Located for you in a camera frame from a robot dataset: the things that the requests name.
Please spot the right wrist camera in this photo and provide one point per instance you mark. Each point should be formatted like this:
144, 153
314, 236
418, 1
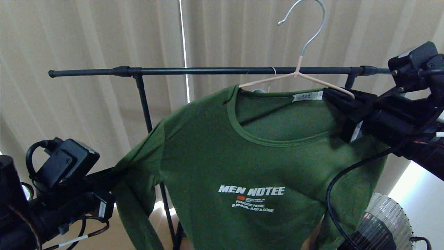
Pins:
412, 62

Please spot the black clothes rack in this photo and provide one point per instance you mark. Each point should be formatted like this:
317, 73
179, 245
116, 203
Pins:
190, 71

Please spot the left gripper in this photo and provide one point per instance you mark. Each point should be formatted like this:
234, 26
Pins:
69, 211

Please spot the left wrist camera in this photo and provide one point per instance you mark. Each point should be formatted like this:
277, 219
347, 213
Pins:
69, 163

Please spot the beige curtain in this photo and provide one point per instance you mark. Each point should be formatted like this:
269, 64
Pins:
86, 34

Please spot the white laundry basket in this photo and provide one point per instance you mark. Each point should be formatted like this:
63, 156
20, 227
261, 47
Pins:
385, 215

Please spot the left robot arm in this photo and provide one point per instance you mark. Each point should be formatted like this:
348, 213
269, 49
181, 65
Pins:
14, 215

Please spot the green garment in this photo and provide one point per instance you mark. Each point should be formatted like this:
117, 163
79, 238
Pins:
225, 156

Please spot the pink clothes hanger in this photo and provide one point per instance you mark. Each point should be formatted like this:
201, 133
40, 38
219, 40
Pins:
314, 34
274, 71

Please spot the pale grey shorts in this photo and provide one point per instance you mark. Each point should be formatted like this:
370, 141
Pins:
258, 91

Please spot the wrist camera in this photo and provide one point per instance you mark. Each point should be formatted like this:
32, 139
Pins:
412, 62
69, 163

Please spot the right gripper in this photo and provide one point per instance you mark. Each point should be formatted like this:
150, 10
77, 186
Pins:
392, 114

